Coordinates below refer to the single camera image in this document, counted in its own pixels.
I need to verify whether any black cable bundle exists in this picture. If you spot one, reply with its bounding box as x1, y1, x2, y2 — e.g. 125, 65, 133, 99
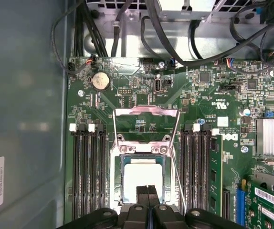
74, 0, 109, 58

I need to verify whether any metal socket cover frame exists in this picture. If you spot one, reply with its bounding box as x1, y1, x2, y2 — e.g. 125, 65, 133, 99
112, 104, 180, 153

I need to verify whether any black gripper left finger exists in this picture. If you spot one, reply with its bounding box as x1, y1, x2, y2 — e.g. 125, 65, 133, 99
63, 185, 149, 229

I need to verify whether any silver finned chipset heatsink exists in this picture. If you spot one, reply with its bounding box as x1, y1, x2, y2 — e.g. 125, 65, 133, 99
255, 117, 274, 156

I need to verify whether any thin wire locking lever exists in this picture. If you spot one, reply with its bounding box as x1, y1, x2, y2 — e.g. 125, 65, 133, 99
171, 151, 188, 213

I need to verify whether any graphics card with fan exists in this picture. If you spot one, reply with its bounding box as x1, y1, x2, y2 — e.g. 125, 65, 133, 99
241, 171, 274, 229

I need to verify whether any thick black cable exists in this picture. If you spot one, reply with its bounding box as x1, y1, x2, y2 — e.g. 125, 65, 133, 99
140, 13, 274, 68

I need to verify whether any black and silver PC case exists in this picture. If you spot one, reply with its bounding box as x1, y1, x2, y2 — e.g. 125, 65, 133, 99
0, 0, 274, 229

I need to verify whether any blue expansion slot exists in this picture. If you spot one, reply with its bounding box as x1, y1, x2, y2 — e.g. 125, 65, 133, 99
240, 180, 247, 226

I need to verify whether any green motherboard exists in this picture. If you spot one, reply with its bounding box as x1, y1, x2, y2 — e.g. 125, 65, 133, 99
65, 56, 274, 229

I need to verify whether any green RAM stick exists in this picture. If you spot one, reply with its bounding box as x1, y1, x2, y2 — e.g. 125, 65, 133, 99
209, 134, 224, 221

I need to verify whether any thin black wire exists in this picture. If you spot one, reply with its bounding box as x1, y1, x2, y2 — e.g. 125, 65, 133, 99
51, 0, 85, 76

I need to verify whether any black expansion slot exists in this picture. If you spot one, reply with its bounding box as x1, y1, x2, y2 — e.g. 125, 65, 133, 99
222, 190, 232, 221

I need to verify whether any CPU socket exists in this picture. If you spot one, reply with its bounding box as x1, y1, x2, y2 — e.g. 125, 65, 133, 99
109, 133, 179, 211

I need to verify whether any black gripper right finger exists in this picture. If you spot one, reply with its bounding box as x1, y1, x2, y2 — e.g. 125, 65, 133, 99
148, 185, 246, 229

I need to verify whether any round silver coin battery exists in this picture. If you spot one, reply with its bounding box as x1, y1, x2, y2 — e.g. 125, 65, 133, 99
91, 71, 111, 92

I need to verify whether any silver internal USB port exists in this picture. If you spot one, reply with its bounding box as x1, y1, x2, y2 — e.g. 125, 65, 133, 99
154, 77, 163, 94

